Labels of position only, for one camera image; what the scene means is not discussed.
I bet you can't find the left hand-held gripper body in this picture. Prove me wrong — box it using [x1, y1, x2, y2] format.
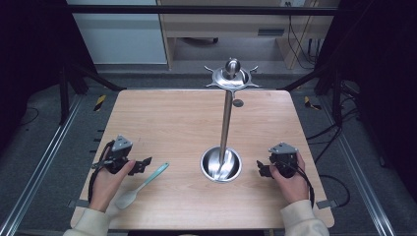
[96, 135, 134, 175]

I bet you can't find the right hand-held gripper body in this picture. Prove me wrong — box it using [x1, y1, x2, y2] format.
[268, 142, 300, 180]

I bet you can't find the person's right hand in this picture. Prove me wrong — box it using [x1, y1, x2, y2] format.
[268, 152, 311, 206]

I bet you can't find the person's left hand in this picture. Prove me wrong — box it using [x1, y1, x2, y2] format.
[88, 158, 137, 213]

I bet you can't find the steel utensil hanging stand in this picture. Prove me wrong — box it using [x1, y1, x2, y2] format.
[200, 57, 261, 184]

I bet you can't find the yellow black striped tape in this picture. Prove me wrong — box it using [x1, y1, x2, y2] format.
[303, 95, 323, 111]
[92, 94, 108, 113]

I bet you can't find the black metal stand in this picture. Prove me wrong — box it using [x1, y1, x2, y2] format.
[58, 60, 128, 126]
[276, 58, 345, 128]

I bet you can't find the white cabinet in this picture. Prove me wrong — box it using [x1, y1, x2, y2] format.
[66, 0, 168, 66]

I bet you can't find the light wooden desk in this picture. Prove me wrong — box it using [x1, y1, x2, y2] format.
[156, 0, 340, 71]

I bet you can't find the teal handled silicone spatula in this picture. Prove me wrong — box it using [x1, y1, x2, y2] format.
[114, 161, 171, 210]

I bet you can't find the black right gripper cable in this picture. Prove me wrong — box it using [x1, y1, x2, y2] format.
[283, 159, 317, 208]

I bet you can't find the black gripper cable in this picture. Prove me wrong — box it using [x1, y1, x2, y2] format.
[87, 140, 116, 205]
[283, 159, 317, 208]

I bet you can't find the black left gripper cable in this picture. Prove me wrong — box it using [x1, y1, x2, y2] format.
[87, 140, 116, 205]

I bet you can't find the black floor cable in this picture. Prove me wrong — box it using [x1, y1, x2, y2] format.
[305, 104, 362, 208]

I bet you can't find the grey metal table bracket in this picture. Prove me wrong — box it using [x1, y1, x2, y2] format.
[316, 199, 339, 210]
[66, 199, 90, 209]

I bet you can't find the aluminium floor rail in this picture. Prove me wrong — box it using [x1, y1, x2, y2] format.
[0, 93, 85, 236]
[317, 94, 397, 236]

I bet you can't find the black hanging cable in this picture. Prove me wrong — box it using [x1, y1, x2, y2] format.
[284, 1, 320, 71]

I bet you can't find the black frame crossbar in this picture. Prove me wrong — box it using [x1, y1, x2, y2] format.
[64, 4, 340, 17]

